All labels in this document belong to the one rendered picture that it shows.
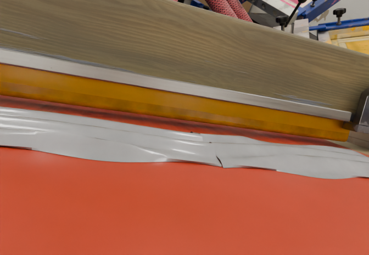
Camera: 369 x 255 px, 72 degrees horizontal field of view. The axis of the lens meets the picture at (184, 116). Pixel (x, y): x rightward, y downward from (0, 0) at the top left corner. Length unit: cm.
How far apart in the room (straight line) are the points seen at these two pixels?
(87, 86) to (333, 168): 19
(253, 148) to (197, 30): 11
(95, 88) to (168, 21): 8
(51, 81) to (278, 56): 20
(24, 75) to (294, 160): 21
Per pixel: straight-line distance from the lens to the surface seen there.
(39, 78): 23
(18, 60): 21
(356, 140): 41
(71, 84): 23
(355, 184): 19
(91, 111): 24
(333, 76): 30
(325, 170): 19
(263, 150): 18
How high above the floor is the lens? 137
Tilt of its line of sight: 39 degrees down
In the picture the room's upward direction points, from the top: 22 degrees clockwise
